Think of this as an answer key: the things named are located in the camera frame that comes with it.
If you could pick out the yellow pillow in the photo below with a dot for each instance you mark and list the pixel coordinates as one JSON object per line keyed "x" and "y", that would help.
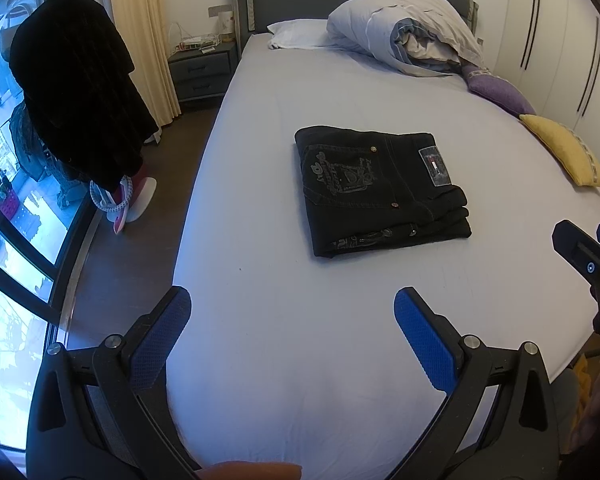
{"x": 565, "y": 147}

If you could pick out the grey nightstand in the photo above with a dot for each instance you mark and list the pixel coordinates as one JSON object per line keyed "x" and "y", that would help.
{"x": 202, "y": 70}

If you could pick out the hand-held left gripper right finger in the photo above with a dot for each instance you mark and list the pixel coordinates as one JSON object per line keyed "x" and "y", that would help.
{"x": 425, "y": 340}

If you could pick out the wall socket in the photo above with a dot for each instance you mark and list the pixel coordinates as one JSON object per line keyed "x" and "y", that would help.
{"x": 220, "y": 10}

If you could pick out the white wardrobe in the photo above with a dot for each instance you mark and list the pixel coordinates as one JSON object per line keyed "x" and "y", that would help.
{"x": 555, "y": 20}

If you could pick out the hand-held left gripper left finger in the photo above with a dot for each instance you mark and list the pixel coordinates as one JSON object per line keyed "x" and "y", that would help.
{"x": 155, "y": 342}

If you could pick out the white pillow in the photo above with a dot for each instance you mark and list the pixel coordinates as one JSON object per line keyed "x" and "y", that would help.
{"x": 300, "y": 34}

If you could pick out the purple pillow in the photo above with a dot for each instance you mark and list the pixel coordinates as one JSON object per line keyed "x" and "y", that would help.
{"x": 497, "y": 87}

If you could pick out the black denim pants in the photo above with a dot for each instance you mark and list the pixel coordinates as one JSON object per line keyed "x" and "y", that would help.
{"x": 370, "y": 195}

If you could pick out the pink garment steamer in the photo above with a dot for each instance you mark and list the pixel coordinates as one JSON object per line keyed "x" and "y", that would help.
{"x": 132, "y": 197}

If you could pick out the rolled grey white duvet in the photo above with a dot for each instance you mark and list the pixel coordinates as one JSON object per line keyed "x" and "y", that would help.
{"x": 380, "y": 22}

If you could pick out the bed with white sheet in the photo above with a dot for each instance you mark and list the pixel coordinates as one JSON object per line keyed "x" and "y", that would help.
{"x": 280, "y": 290}

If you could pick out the person's left hand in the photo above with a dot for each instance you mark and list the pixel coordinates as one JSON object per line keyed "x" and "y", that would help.
{"x": 255, "y": 471}

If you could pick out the large window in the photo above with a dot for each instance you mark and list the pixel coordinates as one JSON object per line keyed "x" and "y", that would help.
{"x": 10, "y": 260}

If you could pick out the dark hanging garment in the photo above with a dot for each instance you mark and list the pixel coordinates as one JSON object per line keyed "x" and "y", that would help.
{"x": 75, "y": 95}

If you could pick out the cream curtain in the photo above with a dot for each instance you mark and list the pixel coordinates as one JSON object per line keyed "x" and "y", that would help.
{"x": 145, "y": 35}

